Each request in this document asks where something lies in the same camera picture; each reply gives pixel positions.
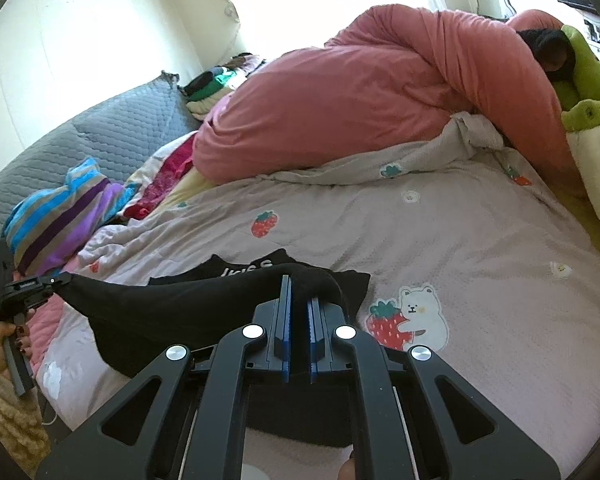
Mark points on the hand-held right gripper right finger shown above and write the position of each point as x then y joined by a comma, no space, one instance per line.
312,340

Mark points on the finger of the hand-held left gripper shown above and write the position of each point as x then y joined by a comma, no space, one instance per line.
62,282

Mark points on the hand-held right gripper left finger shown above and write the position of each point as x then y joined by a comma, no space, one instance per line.
286,330

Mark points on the black sweater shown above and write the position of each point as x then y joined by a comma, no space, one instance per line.
180,310

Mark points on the person's left forearm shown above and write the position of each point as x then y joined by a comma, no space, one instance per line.
10,420

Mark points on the pile of folded clothes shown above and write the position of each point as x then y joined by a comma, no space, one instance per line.
210,85

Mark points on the person's left hand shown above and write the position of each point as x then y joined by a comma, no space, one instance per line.
0,347

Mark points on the person's right hand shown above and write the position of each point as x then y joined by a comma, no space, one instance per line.
346,470

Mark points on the pink quilted sheet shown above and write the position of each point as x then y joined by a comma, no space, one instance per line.
45,325

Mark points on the striped pillow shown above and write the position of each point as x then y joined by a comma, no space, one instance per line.
55,230

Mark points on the grey quilted headboard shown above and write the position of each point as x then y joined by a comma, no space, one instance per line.
80,150

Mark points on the red cloth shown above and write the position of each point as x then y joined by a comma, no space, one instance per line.
165,180

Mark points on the pale yellow cloth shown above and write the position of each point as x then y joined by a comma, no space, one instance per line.
190,185

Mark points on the grey strawberry printed blanket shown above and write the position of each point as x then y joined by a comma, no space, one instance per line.
480,260

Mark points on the pink duvet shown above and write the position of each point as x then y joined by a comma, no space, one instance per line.
355,100

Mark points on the dark plush toy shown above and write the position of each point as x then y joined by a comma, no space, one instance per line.
545,47

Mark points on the green plush toy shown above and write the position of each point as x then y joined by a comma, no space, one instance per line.
590,75

